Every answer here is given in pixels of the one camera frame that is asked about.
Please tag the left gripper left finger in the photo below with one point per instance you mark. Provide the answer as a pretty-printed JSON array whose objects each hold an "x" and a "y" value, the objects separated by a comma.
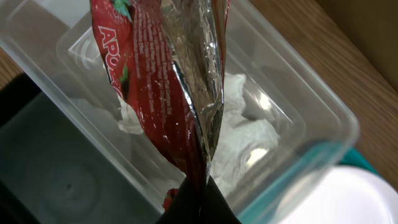
[{"x": 184, "y": 208}]

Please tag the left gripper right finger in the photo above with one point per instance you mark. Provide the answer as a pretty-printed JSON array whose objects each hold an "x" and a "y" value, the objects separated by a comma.
[{"x": 214, "y": 208}]

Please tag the red snack wrapper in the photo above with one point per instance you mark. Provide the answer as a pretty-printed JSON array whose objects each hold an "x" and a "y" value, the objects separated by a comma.
[{"x": 166, "y": 62}]

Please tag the clear plastic waste bin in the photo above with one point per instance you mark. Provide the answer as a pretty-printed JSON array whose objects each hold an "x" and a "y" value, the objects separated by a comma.
[{"x": 53, "y": 43}]

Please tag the black food waste tray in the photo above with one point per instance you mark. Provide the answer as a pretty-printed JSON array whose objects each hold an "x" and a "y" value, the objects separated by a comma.
[{"x": 51, "y": 173}]

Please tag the crumpled white tissue paper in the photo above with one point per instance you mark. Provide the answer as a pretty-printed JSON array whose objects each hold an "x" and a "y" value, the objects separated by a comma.
[{"x": 241, "y": 144}]

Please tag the teal serving tray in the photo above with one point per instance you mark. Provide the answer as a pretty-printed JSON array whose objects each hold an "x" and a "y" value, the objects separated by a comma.
[{"x": 291, "y": 183}]

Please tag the large white pink plate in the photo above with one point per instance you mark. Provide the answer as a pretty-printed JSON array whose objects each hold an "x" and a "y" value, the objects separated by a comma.
[{"x": 345, "y": 195}]

